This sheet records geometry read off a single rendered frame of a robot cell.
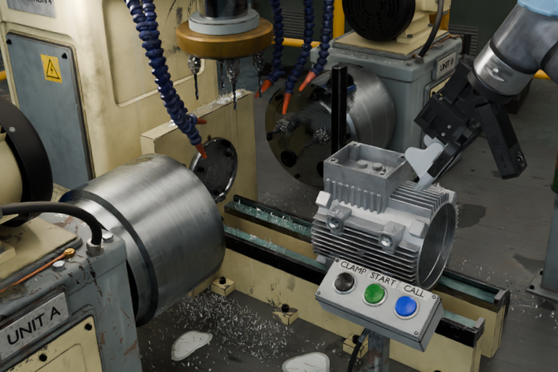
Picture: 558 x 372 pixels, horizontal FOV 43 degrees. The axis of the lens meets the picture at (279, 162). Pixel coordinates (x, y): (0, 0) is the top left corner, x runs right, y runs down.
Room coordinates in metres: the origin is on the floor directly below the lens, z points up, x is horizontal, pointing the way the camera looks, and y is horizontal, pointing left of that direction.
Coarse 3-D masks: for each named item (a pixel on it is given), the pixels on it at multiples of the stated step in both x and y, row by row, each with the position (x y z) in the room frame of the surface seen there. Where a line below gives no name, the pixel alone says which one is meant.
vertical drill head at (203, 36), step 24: (216, 0) 1.25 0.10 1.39; (240, 0) 1.27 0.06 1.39; (192, 24) 1.26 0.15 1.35; (216, 24) 1.24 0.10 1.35; (240, 24) 1.24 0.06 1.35; (264, 24) 1.30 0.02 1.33; (192, 48) 1.22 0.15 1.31; (216, 48) 1.21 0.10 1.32; (240, 48) 1.21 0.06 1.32; (264, 48) 1.25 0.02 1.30; (192, 72) 1.29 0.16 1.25
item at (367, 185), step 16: (352, 144) 1.16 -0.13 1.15; (336, 160) 1.10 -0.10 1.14; (352, 160) 1.16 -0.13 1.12; (368, 160) 1.16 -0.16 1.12; (384, 160) 1.14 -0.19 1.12; (400, 160) 1.10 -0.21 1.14; (336, 176) 1.08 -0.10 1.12; (352, 176) 1.07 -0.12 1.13; (368, 176) 1.05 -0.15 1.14; (384, 176) 1.04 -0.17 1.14; (400, 176) 1.08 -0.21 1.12; (336, 192) 1.09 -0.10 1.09; (352, 192) 1.06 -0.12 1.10; (368, 192) 1.05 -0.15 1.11; (384, 192) 1.03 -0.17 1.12; (368, 208) 1.05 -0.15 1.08; (384, 208) 1.03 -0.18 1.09
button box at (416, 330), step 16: (336, 272) 0.87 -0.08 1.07; (352, 272) 0.87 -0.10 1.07; (368, 272) 0.86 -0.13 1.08; (320, 288) 0.86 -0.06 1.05; (352, 288) 0.84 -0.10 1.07; (384, 288) 0.83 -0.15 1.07; (400, 288) 0.82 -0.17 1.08; (416, 288) 0.82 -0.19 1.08; (320, 304) 0.86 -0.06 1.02; (336, 304) 0.83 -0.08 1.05; (352, 304) 0.82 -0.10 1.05; (368, 304) 0.81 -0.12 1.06; (384, 304) 0.81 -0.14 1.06; (432, 304) 0.79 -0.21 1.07; (352, 320) 0.83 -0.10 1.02; (368, 320) 0.80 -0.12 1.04; (384, 320) 0.79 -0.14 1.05; (400, 320) 0.78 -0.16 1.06; (416, 320) 0.77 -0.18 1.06; (432, 320) 0.78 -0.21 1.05; (400, 336) 0.78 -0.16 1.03; (416, 336) 0.75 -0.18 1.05
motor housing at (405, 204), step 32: (416, 192) 1.05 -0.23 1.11; (448, 192) 1.05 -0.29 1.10; (320, 224) 1.06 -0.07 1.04; (352, 224) 1.02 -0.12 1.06; (384, 224) 1.02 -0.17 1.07; (448, 224) 1.09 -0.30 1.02; (352, 256) 1.01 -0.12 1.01; (384, 256) 0.98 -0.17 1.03; (416, 256) 0.96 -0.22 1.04; (448, 256) 1.07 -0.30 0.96
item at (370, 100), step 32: (352, 64) 1.56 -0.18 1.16; (320, 96) 1.42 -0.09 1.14; (352, 96) 1.43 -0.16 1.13; (384, 96) 1.50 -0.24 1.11; (288, 128) 1.44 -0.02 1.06; (320, 128) 1.40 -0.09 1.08; (352, 128) 1.37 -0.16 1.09; (384, 128) 1.46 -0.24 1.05; (288, 160) 1.46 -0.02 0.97; (320, 160) 1.41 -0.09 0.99
